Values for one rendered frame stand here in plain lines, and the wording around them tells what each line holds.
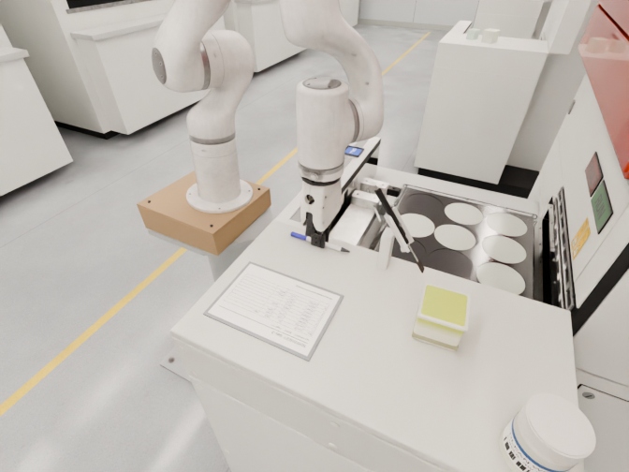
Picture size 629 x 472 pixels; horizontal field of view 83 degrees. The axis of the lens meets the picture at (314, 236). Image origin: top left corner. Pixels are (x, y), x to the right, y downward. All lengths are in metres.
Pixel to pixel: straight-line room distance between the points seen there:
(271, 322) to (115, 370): 1.34
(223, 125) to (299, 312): 0.52
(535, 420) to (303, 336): 0.33
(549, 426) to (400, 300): 0.29
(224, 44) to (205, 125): 0.18
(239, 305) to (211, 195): 0.44
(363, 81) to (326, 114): 0.10
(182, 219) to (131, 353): 1.04
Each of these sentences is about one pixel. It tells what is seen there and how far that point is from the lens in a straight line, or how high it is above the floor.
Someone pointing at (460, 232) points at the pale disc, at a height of 0.90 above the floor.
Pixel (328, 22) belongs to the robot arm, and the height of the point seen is 1.38.
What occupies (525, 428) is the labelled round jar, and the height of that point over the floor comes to 1.05.
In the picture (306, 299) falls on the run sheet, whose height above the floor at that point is 0.97.
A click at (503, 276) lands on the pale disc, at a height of 0.90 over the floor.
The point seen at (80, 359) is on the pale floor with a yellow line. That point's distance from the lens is 2.02.
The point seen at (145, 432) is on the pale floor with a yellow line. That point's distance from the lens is 1.71.
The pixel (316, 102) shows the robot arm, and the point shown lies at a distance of 0.57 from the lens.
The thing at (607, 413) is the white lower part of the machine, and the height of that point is 0.72.
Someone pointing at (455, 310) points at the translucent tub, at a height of 1.03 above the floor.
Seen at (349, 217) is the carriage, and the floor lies 0.88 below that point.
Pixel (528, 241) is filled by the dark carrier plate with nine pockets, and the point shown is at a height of 0.90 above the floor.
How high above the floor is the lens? 1.48
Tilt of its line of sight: 40 degrees down
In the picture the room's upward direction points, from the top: straight up
